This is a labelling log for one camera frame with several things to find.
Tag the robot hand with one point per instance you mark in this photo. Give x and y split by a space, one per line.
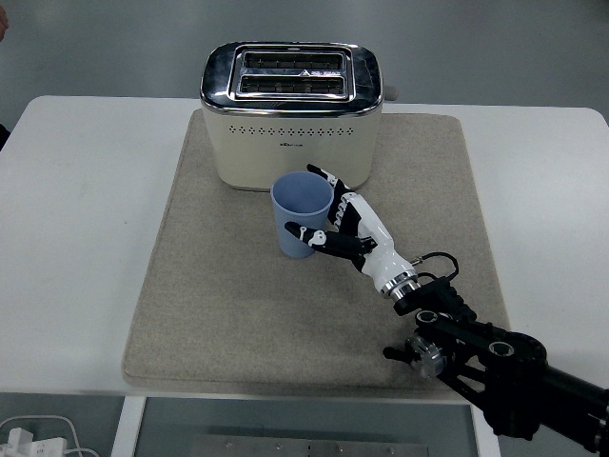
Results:
380 257

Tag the blue ribbed water cup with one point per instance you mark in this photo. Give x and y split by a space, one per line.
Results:
297 200

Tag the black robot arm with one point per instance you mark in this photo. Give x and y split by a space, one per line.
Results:
504 371

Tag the cream and chrome toaster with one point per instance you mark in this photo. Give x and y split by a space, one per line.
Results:
290 147

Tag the beige fabric mat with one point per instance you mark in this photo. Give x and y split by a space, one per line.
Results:
228 309

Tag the grey metal plate with screws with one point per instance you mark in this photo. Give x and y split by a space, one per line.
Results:
309 447

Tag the white table leg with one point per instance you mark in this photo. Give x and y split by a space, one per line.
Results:
481 440
127 428

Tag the white power adapter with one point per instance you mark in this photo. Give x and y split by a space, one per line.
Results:
38 446

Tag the person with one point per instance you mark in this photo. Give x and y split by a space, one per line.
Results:
3 137

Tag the person's hand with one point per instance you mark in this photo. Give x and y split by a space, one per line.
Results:
3 24

